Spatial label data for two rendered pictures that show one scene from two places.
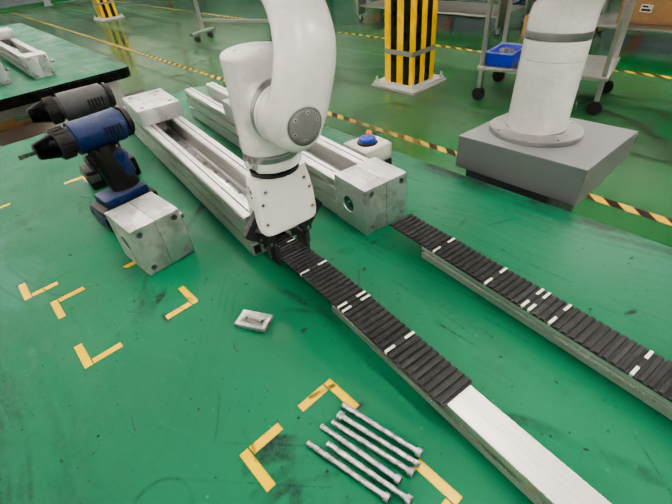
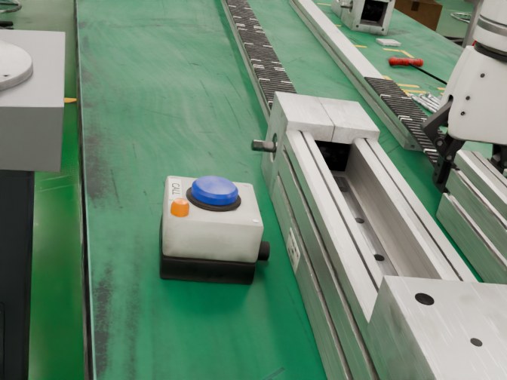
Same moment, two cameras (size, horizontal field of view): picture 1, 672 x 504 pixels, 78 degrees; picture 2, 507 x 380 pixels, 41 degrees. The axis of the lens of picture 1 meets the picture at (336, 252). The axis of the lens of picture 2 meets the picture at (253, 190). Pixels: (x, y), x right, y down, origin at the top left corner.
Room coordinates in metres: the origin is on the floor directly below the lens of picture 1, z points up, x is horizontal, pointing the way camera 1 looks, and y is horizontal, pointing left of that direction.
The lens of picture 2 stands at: (1.36, 0.12, 1.11)
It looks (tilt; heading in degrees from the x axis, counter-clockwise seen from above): 26 degrees down; 201
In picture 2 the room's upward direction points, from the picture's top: 11 degrees clockwise
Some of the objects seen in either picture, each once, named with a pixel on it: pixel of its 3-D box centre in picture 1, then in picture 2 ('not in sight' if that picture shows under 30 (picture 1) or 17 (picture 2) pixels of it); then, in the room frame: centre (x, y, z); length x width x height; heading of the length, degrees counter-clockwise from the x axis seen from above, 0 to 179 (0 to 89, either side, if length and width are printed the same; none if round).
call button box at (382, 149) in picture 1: (364, 155); (218, 228); (0.88, -0.09, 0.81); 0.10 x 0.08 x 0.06; 123
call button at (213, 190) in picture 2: (367, 140); (213, 194); (0.89, -0.10, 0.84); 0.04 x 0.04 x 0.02
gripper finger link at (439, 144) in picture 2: (307, 228); (437, 162); (0.59, 0.04, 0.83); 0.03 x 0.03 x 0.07; 33
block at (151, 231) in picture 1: (156, 229); not in sight; (0.64, 0.32, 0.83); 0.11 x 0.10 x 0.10; 133
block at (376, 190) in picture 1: (375, 192); (305, 148); (0.68, -0.09, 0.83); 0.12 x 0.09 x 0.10; 123
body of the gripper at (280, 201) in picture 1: (279, 191); (495, 92); (0.57, 0.08, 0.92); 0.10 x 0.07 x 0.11; 123
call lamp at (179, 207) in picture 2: not in sight; (180, 206); (0.93, -0.11, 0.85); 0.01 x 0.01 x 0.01
